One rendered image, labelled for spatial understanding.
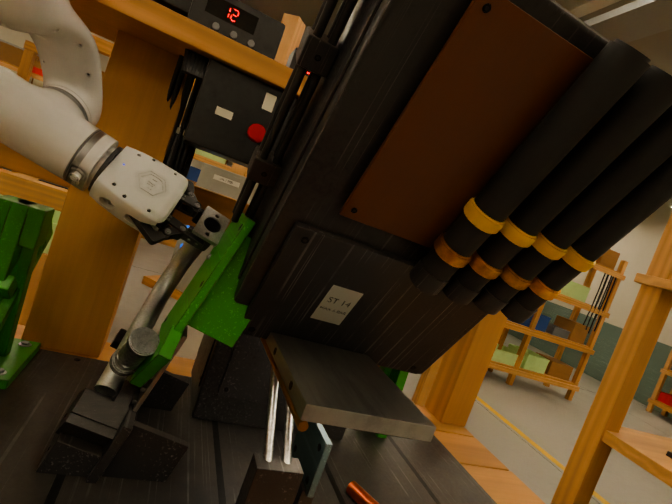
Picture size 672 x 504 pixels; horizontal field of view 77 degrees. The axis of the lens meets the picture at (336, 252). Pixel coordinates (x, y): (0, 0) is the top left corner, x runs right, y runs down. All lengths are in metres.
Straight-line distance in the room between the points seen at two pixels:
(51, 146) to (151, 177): 0.12
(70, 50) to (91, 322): 0.52
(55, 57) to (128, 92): 0.23
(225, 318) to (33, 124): 0.33
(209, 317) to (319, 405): 0.21
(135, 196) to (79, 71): 0.19
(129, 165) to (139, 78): 0.31
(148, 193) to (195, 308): 0.18
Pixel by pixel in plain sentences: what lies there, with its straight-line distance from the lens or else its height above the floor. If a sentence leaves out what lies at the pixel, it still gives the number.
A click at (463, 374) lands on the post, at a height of 1.03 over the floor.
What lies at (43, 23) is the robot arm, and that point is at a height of 1.40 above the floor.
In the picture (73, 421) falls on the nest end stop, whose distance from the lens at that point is 0.63.
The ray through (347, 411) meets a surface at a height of 1.13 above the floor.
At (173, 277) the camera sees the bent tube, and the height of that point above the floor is 1.13.
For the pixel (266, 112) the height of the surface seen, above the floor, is 1.45.
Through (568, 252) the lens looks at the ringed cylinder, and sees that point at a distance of 0.56.
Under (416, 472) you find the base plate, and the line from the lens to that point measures 0.95.
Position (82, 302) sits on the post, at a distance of 0.98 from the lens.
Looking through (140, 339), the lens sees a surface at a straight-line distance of 0.59.
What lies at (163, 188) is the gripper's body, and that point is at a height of 1.27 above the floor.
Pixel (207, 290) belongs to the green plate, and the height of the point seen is 1.17.
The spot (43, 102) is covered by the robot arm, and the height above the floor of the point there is 1.32.
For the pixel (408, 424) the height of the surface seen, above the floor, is 1.13.
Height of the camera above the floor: 1.31
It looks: 4 degrees down
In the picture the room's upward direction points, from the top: 20 degrees clockwise
